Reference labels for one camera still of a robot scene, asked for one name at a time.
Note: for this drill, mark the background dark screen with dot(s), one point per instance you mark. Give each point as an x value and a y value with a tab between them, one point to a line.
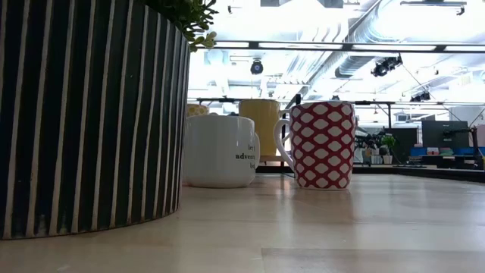
403	142

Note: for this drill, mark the blue storage bins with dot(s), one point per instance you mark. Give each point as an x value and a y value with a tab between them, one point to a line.
420	151

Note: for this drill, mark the artificial plant striped pot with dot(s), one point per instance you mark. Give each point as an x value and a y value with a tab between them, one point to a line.
94	113

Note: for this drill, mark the black ceiling spotlight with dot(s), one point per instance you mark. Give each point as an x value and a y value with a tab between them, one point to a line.
380	69
420	97

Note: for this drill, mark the black overhead camera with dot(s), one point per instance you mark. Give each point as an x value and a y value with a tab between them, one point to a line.
257	67

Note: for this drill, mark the small background potted plant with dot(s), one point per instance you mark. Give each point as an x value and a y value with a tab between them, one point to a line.
388	141

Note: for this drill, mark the black background table frame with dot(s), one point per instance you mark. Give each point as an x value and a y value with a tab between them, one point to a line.
389	113

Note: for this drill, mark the white mug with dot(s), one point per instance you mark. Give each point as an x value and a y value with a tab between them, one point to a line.
322	151

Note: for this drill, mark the dark green mug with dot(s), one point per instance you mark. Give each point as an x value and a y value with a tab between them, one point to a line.
219	151

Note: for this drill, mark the background computer monitor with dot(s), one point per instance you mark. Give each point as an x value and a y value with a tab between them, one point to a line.
445	134

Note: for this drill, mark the black overhead frame bar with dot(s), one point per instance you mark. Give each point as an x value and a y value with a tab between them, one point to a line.
440	48

